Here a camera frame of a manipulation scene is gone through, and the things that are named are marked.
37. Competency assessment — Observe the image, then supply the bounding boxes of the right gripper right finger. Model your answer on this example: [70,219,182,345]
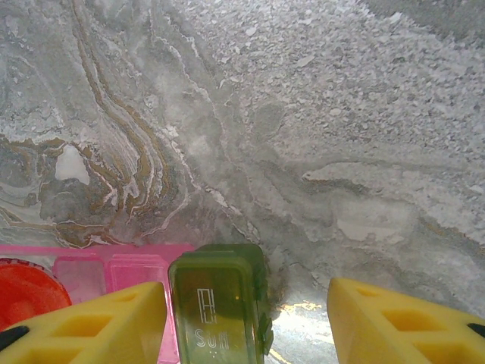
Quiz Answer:
[327,277,485,364]

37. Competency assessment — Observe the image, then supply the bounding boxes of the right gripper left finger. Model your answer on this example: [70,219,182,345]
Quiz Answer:
[0,281,167,364]

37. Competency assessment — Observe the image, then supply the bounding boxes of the orange pill bottle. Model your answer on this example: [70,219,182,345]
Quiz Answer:
[0,257,73,331]

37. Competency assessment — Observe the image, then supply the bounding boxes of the pink pill organizer box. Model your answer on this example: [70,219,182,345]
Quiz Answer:
[0,243,195,364]

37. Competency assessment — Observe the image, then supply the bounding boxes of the green pill organizer box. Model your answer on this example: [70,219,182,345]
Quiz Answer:
[168,243,274,364]

